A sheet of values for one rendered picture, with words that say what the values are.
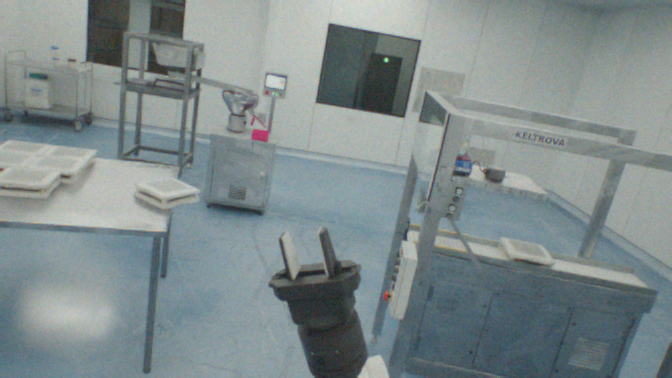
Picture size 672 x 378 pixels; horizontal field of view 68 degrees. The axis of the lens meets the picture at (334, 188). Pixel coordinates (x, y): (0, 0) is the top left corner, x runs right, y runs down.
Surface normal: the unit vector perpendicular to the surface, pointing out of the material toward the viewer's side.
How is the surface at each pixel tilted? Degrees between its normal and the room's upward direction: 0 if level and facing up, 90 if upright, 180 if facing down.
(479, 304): 90
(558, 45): 90
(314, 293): 97
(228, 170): 91
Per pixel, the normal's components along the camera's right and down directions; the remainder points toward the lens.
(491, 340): -0.08, 0.27
